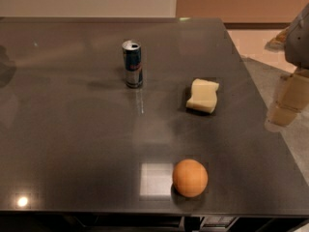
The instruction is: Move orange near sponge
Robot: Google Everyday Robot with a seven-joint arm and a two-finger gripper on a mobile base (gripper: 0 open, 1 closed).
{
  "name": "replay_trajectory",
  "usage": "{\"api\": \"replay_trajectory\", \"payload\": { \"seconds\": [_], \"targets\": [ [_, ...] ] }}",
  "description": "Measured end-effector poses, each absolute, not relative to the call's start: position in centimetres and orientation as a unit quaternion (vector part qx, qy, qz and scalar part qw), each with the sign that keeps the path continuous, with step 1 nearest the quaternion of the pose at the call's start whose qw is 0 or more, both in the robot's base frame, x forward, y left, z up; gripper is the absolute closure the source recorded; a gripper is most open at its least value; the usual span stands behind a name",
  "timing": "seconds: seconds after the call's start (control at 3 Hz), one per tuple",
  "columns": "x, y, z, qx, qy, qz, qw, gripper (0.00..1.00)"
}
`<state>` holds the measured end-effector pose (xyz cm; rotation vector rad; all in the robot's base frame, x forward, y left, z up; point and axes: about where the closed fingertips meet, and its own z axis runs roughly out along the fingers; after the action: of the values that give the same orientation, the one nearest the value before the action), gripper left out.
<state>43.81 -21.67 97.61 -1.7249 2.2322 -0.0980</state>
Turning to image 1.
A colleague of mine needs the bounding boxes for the blue silver energy drink can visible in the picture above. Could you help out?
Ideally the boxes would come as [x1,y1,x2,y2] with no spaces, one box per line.
[122,40,143,88]

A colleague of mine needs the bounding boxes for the orange fruit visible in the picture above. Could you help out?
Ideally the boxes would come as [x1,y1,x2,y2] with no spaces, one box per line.
[172,159,209,198]

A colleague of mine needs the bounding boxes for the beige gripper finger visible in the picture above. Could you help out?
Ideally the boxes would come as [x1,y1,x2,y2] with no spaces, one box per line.
[267,69,309,127]

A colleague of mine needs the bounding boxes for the yellow sponge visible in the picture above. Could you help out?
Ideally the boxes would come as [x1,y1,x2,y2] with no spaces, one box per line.
[186,78,219,114]

